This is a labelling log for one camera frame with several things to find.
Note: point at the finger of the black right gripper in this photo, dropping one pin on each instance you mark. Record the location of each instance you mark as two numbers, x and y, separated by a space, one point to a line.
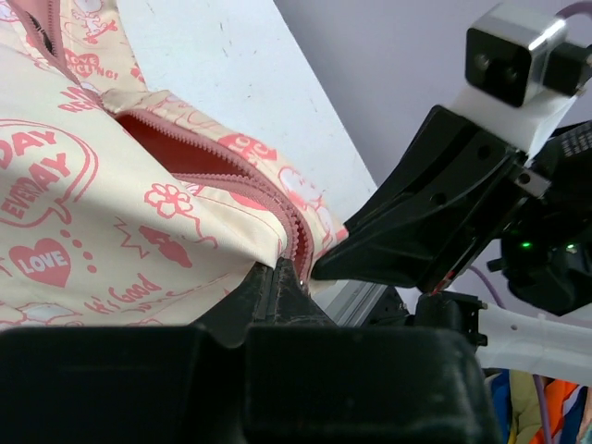
449 158
423 240

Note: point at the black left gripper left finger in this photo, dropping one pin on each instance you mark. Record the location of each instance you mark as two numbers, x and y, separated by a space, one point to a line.
132 384

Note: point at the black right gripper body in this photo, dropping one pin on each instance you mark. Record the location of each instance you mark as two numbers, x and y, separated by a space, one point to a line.
539 212

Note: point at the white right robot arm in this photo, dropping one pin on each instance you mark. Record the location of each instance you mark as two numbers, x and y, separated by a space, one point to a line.
545 345

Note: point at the pink cream printed hooded jacket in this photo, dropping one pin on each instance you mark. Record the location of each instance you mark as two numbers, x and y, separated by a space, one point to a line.
124 206

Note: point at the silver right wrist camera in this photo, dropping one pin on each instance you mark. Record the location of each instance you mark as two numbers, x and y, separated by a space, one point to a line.
514 54

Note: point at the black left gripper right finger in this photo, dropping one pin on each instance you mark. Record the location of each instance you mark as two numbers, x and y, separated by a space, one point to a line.
308 382

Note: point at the colourful clothes pile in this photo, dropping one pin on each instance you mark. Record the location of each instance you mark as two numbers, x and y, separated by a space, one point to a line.
537 409

